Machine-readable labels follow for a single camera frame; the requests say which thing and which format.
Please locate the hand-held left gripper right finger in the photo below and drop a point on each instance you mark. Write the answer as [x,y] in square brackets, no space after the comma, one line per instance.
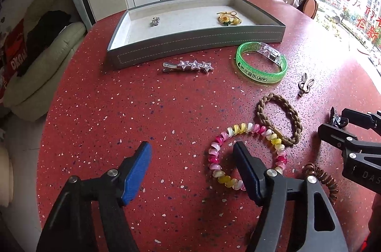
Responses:
[247,171]

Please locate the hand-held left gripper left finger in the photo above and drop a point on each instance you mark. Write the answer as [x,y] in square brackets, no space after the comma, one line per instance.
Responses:
[137,171]

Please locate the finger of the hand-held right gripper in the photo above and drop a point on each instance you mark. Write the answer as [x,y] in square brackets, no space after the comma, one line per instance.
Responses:
[335,134]
[361,119]

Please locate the black hair clip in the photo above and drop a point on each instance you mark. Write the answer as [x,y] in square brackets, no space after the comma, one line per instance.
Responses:
[337,120]

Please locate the rabbit shaped hair clip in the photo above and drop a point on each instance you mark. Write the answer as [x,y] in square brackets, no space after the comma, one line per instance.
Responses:
[305,85]

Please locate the silver star hair clip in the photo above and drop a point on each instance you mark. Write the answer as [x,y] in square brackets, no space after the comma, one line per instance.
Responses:
[193,65]

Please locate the grey jewelry tray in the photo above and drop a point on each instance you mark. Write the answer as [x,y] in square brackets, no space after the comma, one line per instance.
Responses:
[190,16]

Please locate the red window decals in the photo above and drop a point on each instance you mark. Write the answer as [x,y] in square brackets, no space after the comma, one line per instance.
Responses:
[361,10]

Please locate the cream sofa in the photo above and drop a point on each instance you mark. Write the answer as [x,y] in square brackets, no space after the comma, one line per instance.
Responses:
[44,91]

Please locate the black clothing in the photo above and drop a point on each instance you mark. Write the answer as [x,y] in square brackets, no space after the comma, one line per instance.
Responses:
[44,37]

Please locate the red printed cloth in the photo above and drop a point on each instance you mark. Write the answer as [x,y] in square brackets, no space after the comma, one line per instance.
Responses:
[12,61]

